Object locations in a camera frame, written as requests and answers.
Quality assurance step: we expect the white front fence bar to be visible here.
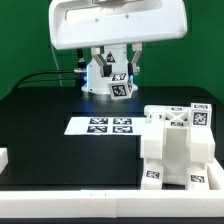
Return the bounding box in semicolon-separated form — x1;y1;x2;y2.
0;190;224;218

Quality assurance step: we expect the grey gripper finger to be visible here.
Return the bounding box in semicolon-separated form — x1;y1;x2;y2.
128;43;143;76
91;46;112;78

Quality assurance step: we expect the white left fence bar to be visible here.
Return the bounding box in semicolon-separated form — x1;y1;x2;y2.
0;148;8;174

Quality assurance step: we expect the white tagged flat plate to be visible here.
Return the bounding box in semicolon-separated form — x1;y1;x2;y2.
64;117;145;135

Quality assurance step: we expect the black base cable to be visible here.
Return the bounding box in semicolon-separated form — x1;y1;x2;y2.
12;69;87;93

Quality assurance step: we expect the white chair back frame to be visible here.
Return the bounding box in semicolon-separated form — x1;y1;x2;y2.
140;103;215;163

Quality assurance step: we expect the white fence bar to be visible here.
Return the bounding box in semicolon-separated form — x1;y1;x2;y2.
0;190;224;218
208;160;224;191
0;148;8;174

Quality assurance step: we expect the white tagged cube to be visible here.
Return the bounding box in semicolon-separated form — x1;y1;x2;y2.
191;103;212;128
108;73;133;100

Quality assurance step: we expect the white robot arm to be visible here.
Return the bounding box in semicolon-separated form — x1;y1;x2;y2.
49;0;187;100

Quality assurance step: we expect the white right fence bar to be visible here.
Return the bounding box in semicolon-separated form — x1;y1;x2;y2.
208;160;224;191

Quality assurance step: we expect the white chair seat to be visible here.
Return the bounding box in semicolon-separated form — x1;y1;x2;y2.
143;124;208;184

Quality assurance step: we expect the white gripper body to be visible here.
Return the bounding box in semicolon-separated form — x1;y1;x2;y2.
49;0;187;50

